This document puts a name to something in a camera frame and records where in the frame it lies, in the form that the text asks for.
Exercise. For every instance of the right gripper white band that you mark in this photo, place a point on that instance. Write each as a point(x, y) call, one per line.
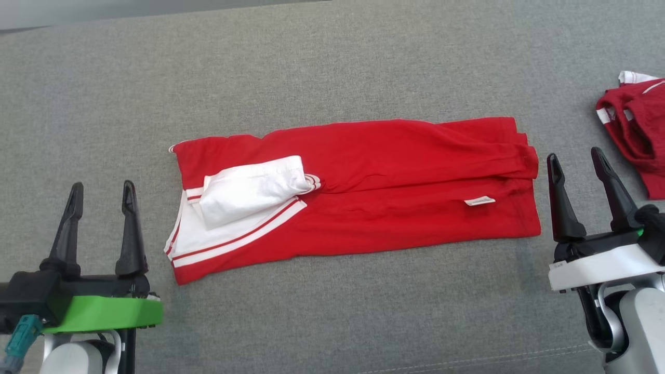
point(602, 267)

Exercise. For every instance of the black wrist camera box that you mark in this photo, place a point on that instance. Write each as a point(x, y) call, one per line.
point(654, 234)
point(28, 301)

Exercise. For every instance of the red Bulls 23 shorts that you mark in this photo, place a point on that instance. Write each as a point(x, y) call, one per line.
point(644, 135)

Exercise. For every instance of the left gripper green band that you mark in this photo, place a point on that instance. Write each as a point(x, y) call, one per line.
point(109, 311)

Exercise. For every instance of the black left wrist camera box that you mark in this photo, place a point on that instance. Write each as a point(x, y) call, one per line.
point(28, 301)

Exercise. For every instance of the grey fabric sofa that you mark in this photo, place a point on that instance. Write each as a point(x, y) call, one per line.
point(332, 62)

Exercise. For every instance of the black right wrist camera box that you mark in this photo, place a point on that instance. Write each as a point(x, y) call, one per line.
point(654, 234)

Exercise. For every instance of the red white striped jersey shirt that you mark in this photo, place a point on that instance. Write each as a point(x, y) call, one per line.
point(389, 208)

